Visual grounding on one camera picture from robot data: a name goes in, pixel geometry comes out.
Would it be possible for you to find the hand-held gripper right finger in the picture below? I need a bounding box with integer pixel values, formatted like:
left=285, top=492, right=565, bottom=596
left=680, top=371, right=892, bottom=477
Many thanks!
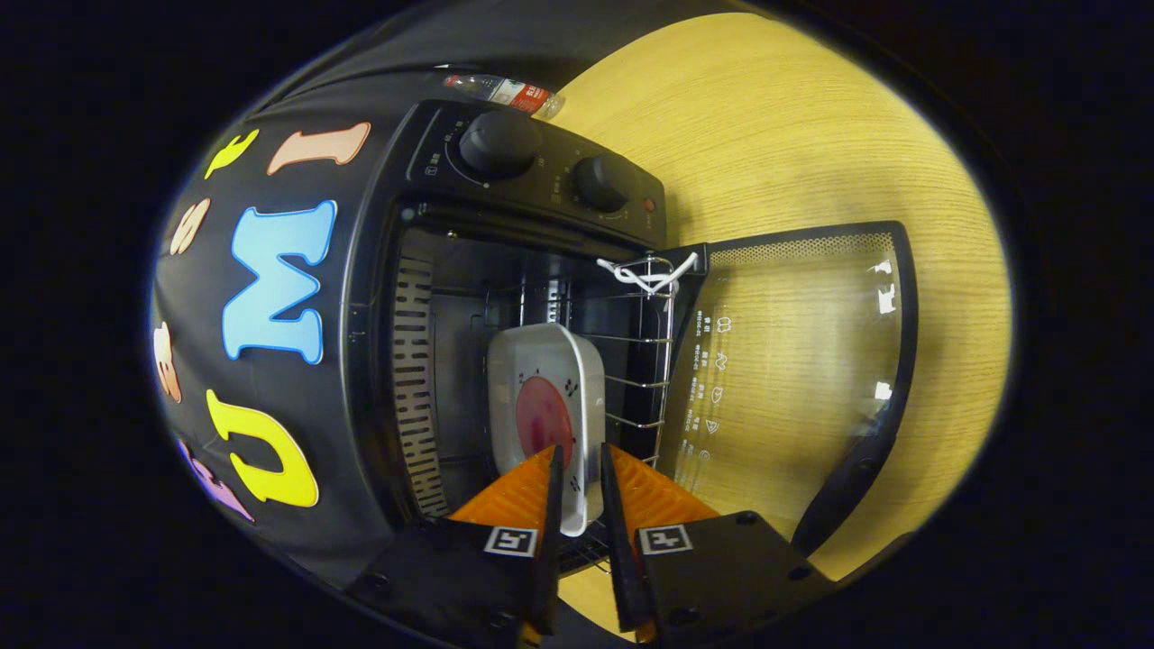
left=600, top=442, right=835, bottom=645

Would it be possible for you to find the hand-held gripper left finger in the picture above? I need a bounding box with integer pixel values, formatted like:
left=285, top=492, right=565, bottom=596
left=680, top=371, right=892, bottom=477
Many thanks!
left=347, top=443, right=566, bottom=649

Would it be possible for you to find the pink round food slice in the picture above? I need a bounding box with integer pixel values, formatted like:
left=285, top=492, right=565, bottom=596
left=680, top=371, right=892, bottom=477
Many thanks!
left=516, top=376, right=575, bottom=456

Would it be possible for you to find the white square plate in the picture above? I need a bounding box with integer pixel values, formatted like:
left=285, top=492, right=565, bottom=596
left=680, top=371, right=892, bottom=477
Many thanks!
left=487, top=323, right=607, bottom=537

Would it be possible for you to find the glass toaster oven door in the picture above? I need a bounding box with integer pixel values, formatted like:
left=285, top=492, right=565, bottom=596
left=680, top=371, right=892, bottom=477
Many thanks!
left=654, top=221, right=919, bottom=558

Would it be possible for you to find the black toaster oven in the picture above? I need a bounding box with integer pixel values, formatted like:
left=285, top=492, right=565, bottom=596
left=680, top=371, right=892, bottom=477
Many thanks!
left=343, top=97, right=713, bottom=578

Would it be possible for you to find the clear water bottle red label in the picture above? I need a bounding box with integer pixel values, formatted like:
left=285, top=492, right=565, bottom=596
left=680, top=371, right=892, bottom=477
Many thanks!
left=442, top=74, right=567, bottom=120

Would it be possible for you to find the metal oven wire rack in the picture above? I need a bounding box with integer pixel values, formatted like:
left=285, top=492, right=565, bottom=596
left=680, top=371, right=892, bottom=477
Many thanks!
left=433, top=257, right=677, bottom=470

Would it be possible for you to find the white cord tie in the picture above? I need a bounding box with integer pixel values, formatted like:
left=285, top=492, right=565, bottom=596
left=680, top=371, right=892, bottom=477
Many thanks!
left=597, top=252, right=700, bottom=297

